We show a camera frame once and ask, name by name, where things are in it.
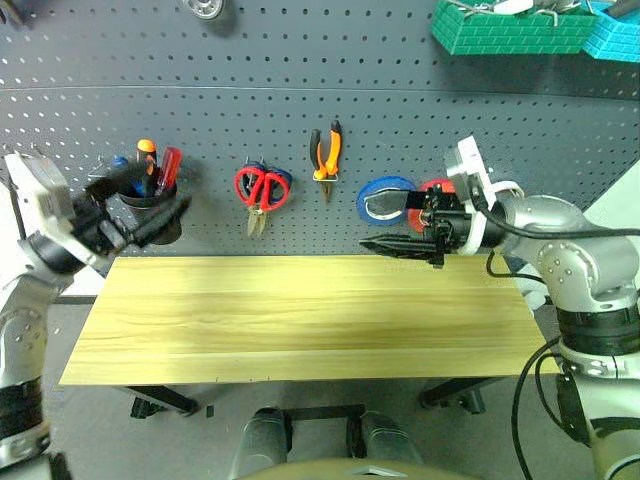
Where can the black table frame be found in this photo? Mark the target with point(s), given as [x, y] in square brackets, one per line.
[165, 397]

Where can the blue tape roll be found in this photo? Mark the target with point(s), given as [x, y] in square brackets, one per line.
[362, 202]

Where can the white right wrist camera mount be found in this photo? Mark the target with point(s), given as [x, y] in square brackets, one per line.
[467, 160]

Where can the green brick-pattern box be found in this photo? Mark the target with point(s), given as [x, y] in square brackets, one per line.
[500, 35]

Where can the white round plastic fitting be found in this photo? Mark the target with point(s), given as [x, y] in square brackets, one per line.
[532, 295]

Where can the black plastic cup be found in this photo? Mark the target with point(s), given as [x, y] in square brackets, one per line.
[170, 234]

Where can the white object in box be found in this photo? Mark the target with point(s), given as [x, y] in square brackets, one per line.
[512, 5]

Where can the dark rounded robot leg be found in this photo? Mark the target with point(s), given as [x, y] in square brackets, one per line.
[262, 435]
[387, 437]

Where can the cyan brick-pattern box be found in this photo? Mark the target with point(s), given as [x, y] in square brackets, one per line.
[615, 40]

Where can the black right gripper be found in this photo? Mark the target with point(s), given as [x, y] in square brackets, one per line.
[450, 225]

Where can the round silver metal part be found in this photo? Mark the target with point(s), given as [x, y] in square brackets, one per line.
[202, 7]

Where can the grey perforated pegboard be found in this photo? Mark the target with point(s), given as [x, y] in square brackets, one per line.
[300, 75]

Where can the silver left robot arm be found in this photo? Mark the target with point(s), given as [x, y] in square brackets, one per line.
[20, 320]

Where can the red tape roll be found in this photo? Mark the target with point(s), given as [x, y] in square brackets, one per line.
[415, 220]

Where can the grey robot torso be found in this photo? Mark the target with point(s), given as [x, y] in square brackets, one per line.
[370, 470]

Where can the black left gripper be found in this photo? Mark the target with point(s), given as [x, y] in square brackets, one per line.
[95, 230]

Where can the white partition panel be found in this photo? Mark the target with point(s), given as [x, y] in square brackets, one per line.
[620, 200]

